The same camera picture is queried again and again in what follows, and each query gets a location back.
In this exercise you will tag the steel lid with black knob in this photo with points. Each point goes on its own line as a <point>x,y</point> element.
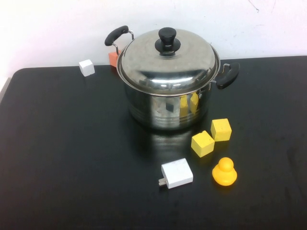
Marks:
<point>156,72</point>

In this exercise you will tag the yellow cube with chipped corner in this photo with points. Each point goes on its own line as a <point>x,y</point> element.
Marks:
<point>202,144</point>

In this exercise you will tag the white power adapter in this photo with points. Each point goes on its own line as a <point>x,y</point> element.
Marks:
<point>178,173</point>

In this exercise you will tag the orange cube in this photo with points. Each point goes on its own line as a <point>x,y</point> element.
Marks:
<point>113,60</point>

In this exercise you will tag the white cube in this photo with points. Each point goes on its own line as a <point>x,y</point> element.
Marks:
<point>86,67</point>

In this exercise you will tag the yellow rubber duck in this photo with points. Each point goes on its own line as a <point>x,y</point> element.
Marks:
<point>224,175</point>

